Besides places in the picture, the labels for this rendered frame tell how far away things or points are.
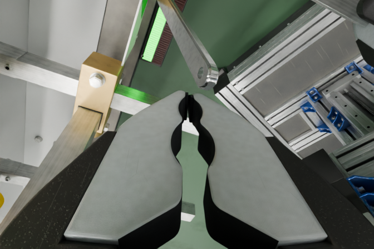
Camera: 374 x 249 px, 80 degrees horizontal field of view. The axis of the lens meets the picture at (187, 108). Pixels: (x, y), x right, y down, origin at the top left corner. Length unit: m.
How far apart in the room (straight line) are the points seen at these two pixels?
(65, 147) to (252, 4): 1.03
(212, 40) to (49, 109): 0.80
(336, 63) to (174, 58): 0.75
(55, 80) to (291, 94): 1.01
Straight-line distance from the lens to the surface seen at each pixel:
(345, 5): 0.32
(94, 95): 0.36
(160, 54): 0.45
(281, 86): 1.14
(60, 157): 0.31
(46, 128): 0.75
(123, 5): 0.44
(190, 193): 1.97
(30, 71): 0.39
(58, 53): 0.61
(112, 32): 0.46
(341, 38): 1.15
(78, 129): 0.34
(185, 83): 1.27
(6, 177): 0.57
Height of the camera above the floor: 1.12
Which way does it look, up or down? 55 degrees down
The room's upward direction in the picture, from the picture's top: 178 degrees clockwise
